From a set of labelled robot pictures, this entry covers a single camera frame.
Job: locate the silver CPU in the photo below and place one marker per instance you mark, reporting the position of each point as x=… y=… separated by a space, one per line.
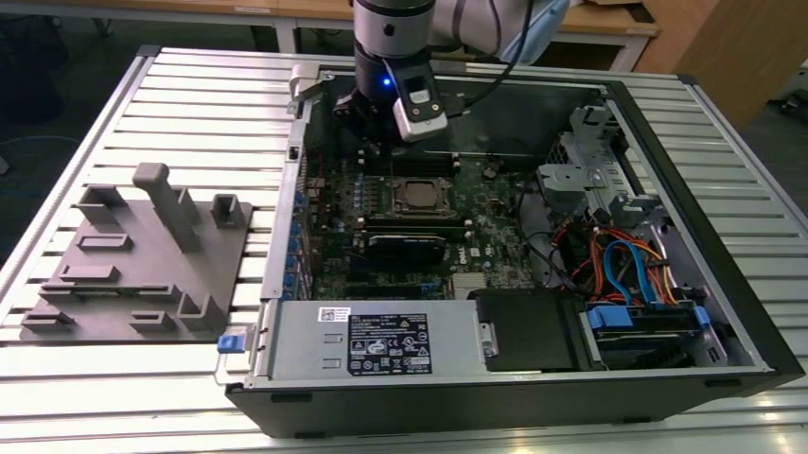
x=424 y=196

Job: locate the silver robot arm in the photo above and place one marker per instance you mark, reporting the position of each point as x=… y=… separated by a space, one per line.
x=392 y=28

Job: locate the CPU socket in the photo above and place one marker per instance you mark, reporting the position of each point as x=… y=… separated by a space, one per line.
x=399 y=182

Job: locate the long black expansion slot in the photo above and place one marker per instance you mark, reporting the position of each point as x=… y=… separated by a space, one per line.
x=385 y=292

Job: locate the grey case latch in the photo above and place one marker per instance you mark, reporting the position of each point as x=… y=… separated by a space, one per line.
x=304 y=75

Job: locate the black graphics card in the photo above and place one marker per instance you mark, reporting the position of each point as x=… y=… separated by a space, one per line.
x=404 y=250

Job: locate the wooden desk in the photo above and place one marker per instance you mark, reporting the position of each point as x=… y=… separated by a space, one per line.
x=126 y=4
x=600 y=26

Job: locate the metal drive cage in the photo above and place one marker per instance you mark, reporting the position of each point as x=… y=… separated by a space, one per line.
x=568 y=182

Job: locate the green motherboard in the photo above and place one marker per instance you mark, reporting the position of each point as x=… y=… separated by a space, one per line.
x=499 y=236

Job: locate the silver chipset heatsink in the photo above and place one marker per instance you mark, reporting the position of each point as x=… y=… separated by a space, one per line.
x=468 y=281

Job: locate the grey power supply unit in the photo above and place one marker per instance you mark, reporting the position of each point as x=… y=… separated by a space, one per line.
x=297 y=331

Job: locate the grey parts rack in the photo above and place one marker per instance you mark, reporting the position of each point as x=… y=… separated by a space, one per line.
x=158 y=293

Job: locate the wooden cabinet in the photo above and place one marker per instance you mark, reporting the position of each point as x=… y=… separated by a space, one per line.
x=739 y=47

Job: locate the blue case latch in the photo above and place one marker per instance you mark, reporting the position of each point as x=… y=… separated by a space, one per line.
x=229 y=344

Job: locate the hard disk in blue carrier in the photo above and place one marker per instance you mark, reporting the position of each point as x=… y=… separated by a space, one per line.
x=610 y=318

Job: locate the dark floor equipment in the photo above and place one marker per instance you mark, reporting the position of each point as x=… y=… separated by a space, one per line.
x=790 y=94

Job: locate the black PC case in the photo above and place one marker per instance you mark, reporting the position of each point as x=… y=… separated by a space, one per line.
x=443 y=411

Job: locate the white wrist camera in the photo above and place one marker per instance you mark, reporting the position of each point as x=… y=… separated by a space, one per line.
x=420 y=127

